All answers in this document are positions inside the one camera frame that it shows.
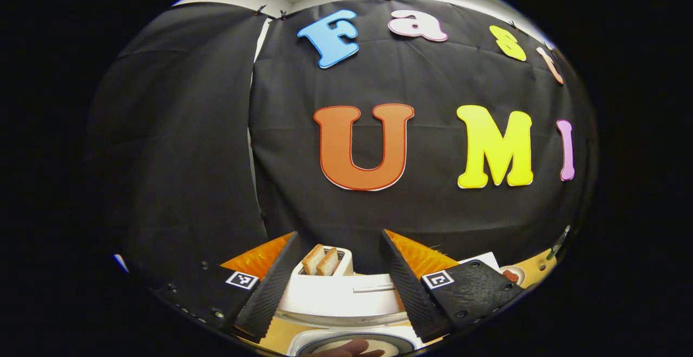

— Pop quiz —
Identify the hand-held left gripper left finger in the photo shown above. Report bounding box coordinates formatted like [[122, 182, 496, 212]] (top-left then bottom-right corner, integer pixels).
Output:
[[154, 231, 302, 339]]

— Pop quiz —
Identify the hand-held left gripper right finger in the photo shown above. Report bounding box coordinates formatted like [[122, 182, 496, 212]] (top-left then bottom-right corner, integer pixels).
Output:
[[380, 230, 525, 342]]

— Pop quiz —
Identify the white rice cooker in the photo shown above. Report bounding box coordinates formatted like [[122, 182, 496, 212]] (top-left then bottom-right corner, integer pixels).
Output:
[[276, 273, 426, 357]]

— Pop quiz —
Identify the toasted bread slice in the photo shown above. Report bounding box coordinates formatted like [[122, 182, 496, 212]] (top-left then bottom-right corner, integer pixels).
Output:
[[317, 248, 341, 276], [302, 244, 326, 276]]

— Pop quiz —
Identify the white toaster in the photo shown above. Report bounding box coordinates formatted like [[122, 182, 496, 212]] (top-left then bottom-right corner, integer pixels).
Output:
[[292, 244, 354, 277]]

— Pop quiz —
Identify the round white plate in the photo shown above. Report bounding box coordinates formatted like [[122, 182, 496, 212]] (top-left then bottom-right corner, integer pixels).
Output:
[[499, 265, 526, 288]]

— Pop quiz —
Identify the clear water bottle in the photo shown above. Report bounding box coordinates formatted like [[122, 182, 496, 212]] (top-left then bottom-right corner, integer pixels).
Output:
[[546, 225, 572, 261]]

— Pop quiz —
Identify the black backdrop cloth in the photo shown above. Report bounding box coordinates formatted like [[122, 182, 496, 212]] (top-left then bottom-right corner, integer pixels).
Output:
[[87, 0, 599, 293]]

